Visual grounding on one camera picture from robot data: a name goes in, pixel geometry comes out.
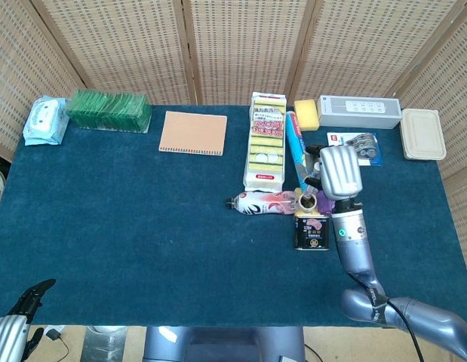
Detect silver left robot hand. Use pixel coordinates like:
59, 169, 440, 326
0, 278, 57, 362

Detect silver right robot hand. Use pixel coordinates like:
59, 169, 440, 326
305, 145, 363, 201

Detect clear glass bottle white cap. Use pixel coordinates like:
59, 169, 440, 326
303, 156, 323, 200

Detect purple packet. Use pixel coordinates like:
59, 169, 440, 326
316, 190, 336, 215

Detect correction tape blister pack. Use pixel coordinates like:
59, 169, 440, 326
326, 131, 384, 167

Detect white power strip box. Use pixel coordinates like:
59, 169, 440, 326
316, 94, 403, 130

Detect yellow sponge block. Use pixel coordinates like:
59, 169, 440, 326
293, 98, 321, 132

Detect black luncheon meat can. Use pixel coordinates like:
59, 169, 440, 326
293, 210, 331, 252

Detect yellow sponge multipack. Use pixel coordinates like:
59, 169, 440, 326
243, 91, 288, 192

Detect pink white drink bottle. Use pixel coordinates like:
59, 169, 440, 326
225, 190, 300, 216

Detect beige lidded food container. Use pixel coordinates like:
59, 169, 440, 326
401, 108, 447, 161

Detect shiny metal floor plate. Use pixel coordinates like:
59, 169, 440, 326
81, 326, 128, 362

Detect kraft spiral notebook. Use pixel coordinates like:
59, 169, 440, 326
158, 110, 229, 156

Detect woven wooden folding screen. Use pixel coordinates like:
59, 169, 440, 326
0, 0, 467, 265

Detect dark blue table cloth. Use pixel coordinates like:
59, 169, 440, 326
0, 103, 467, 328

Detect grey-blue robot torso base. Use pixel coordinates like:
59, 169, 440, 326
143, 326, 306, 362

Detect light blue wet wipes pack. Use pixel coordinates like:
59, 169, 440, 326
23, 94, 71, 147

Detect clear box green tea bags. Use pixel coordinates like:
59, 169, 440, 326
65, 89, 153, 133

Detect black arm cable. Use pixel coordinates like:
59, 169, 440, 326
383, 297, 423, 362

